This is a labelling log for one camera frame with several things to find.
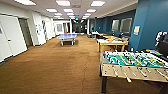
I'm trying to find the dark grey bin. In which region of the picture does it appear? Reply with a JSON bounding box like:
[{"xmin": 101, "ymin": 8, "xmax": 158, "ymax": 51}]
[{"xmin": 87, "ymin": 33, "xmax": 93, "ymax": 39}]

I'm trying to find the blue ping pong table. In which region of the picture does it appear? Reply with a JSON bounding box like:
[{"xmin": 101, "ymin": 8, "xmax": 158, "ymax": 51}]
[{"xmin": 55, "ymin": 32, "xmax": 79, "ymax": 47}]

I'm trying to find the square ceiling light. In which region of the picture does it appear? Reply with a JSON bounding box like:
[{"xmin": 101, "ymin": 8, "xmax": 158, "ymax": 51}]
[
  {"xmin": 83, "ymin": 13, "xmax": 93, "ymax": 17},
  {"xmin": 45, "ymin": 8, "xmax": 59, "ymax": 14},
  {"xmin": 62, "ymin": 8, "xmax": 75, "ymax": 14},
  {"xmin": 52, "ymin": 13, "xmax": 63, "ymax": 17},
  {"xmin": 14, "ymin": 0, "xmax": 37, "ymax": 6},
  {"xmin": 86, "ymin": 8, "xmax": 98, "ymax": 14},
  {"xmin": 55, "ymin": 0, "xmax": 72, "ymax": 7},
  {"xmin": 66, "ymin": 13, "xmax": 76, "ymax": 17},
  {"xmin": 90, "ymin": 0, "xmax": 106, "ymax": 8}
]

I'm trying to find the green foosball table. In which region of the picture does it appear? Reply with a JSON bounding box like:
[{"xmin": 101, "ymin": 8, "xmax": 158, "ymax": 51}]
[{"xmin": 99, "ymin": 50, "xmax": 168, "ymax": 94}]

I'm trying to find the dark grey doorway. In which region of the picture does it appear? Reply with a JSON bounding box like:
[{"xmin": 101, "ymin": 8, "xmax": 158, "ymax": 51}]
[{"xmin": 18, "ymin": 17, "xmax": 35, "ymax": 48}]

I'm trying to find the white double door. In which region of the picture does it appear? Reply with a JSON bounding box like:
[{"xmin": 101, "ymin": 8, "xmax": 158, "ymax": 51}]
[{"xmin": 0, "ymin": 14, "xmax": 28, "ymax": 63}]

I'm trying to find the white device on stand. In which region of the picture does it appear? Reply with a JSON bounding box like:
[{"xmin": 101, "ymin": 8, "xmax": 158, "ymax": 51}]
[{"xmin": 155, "ymin": 31, "xmax": 165, "ymax": 46}]

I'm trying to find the black wheeled cart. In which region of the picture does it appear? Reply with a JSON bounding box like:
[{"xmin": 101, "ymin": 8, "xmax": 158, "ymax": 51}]
[{"xmin": 155, "ymin": 40, "xmax": 168, "ymax": 60}]

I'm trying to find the glass wall window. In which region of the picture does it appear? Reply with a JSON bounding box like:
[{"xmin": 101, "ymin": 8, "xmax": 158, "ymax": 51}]
[
  {"xmin": 120, "ymin": 17, "xmax": 134, "ymax": 35},
  {"xmin": 111, "ymin": 19, "xmax": 121, "ymax": 33}
]

